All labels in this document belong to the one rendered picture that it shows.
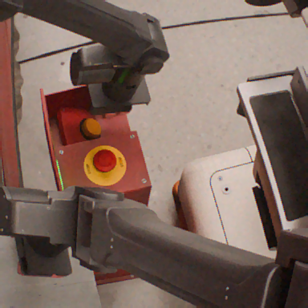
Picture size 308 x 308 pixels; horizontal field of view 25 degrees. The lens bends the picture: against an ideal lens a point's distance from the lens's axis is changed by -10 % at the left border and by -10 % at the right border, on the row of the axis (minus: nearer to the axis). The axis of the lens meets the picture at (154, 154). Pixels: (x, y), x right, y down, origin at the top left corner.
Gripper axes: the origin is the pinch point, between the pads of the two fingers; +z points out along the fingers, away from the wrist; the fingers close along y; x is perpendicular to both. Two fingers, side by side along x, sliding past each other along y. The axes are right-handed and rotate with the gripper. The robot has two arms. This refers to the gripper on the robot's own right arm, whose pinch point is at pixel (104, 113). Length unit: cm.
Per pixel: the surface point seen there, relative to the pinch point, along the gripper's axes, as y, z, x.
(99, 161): 3.8, -1.9, 9.6
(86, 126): 2.1, 5.3, -0.5
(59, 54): -18, 76, -61
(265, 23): -86, 59, -59
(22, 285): 25.7, -15.8, 33.4
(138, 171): -3.1, -0.5, 11.6
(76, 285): 17.6, -17.8, 34.4
